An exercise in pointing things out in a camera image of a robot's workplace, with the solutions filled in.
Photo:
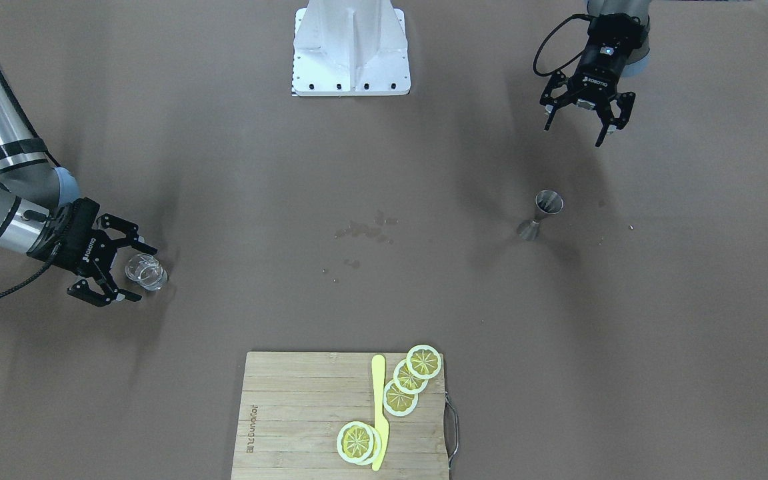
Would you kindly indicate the clear glass measuring cup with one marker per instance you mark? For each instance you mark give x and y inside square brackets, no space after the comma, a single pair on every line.
[146,271]

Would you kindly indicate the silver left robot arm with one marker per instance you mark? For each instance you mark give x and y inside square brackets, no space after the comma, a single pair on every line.
[638,59]

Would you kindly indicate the lemon slice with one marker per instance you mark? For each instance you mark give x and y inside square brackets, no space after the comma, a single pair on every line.
[398,403]
[375,449]
[405,381]
[424,362]
[354,442]

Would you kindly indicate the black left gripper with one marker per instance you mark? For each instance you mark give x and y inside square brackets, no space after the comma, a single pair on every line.
[598,74]

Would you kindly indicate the lemon slice top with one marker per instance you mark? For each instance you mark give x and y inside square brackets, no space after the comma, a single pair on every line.
[424,362]

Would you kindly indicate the lemon slice behind bottom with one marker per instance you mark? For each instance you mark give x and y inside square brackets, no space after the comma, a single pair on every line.
[375,449]

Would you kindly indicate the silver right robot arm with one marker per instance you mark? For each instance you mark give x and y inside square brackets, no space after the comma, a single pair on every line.
[44,216]

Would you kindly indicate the steel cocktail jigger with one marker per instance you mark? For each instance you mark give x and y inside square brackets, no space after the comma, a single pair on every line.
[547,204]

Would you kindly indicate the lemon slice front bottom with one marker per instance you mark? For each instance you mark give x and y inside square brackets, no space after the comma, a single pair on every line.
[354,442]

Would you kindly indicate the yellow plastic knife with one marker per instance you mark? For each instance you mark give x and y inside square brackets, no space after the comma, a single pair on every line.
[381,424]

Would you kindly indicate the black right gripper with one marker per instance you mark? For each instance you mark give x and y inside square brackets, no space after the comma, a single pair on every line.
[72,238]

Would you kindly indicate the bamboo cutting board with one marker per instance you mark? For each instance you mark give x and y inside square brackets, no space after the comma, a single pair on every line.
[294,404]

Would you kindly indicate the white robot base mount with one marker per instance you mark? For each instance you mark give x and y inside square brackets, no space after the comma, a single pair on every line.
[350,48]

